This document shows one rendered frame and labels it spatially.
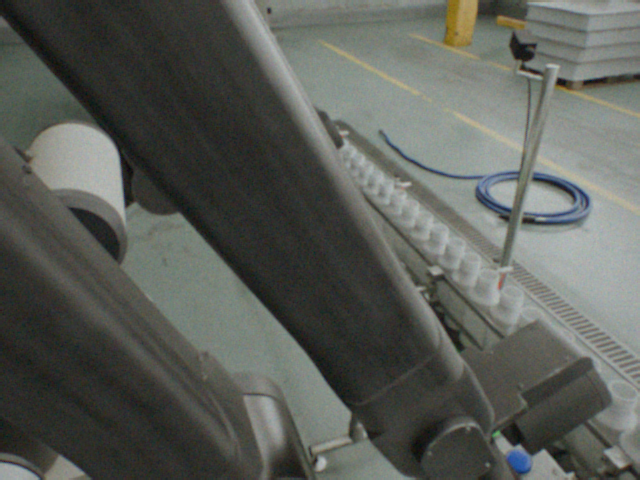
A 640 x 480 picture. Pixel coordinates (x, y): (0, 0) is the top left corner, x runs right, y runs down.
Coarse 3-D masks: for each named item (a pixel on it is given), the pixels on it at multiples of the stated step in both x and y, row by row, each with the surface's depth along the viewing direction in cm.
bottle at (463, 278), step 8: (464, 256) 101; (472, 256) 101; (464, 264) 99; (472, 264) 98; (480, 264) 100; (456, 272) 102; (464, 272) 100; (472, 272) 99; (456, 280) 101; (464, 280) 100; (472, 280) 100; (464, 288) 100; (448, 296) 106; (456, 296) 102; (448, 304) 105; (456, 304) 103; (464, 304) 102; (456, 312) 104; (448, 320) 106; (456, 328) 105
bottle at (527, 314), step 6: (522, 312) 87; (528, 312) 87; (534, 312) 87; (540, 312) 86; (522, 318) 85; (528, 318) 88; (534, 318) 87; (516, 324) 88; (522, 324) 86; (510, 330) 88; (516, 330) 87
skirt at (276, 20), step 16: (480, 0) 1087; (272, 16) 958; (288, 16) 967; (304, 16) 977; (320, 16) 988; (336, 16) 998; (352, 16) 1009; (368, 16) 1019; (384, 16) 1031; (400, 16) 1042; (416, 16) 1053; (432, 16) 1065; (0, 32) 829
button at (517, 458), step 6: (516, 450) 69; (510, 456) 68; (516, 456) 68; (522, 456) 68; (528, 456) 68; (510, 462) 68; (516, 462) 67; (522, 462) 67; (528, 462) 67; (516, 468) 67; (522, 468) 67; (528, 468) 67
